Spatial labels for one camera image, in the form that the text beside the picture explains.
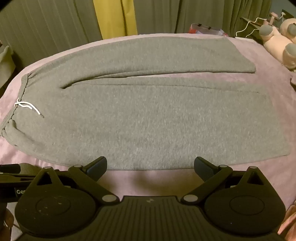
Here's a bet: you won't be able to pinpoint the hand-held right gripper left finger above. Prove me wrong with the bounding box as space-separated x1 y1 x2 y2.
32 156 120 204

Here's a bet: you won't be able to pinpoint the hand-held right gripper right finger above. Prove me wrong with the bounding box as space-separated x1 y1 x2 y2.
181 156 268 204

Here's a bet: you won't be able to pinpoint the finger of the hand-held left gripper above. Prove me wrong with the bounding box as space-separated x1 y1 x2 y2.
0 164 20 173

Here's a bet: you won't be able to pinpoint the grey sweat pants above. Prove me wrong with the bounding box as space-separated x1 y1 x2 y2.
0 36 291 171

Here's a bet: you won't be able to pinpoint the pink plush blanket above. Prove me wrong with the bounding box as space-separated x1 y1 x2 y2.
0 32 296 241

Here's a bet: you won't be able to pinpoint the red and clear plastic box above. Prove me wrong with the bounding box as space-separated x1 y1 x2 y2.
188 23 230 37

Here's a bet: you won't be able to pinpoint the pink plush toy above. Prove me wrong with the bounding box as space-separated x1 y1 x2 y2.
259 17 296 73

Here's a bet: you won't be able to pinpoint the grey-green curtain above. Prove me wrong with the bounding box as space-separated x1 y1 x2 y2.
136 0 271 37
0 0 103 61

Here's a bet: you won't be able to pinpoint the yellow curtain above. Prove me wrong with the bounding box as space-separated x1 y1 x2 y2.
92 0 138 39

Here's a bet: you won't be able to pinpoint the white cable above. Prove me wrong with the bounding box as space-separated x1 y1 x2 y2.
235 13 287 39

